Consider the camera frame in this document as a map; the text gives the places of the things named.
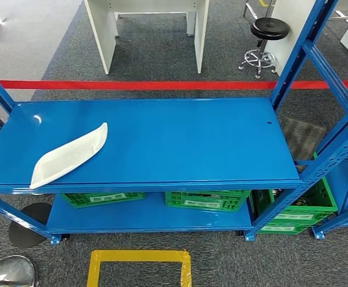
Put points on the blue metal shelf rack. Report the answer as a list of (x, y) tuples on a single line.
[(335, 178), (162, 138)]

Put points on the white curved plastic part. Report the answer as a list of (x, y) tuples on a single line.
[(69, 156)]

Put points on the long red barrier belt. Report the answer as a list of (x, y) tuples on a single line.
[(132, 85)]

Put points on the green folded plastic crate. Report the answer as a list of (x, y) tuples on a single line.
[(281, 229), (234, 202), (78, 200)]

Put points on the white desk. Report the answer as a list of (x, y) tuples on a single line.
[(102, 35)]

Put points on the black round stool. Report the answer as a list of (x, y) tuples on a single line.
[(269, 27)]

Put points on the dark olive floor mat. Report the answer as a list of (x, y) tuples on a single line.
[(304, 136)]

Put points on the green open plastic crate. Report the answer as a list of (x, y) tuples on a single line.
[(320, 202)]

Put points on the white cabinet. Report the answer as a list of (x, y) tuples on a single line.
[(290, 8)]

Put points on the black stanchion with black base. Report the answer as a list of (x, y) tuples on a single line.
[(24, 233)]

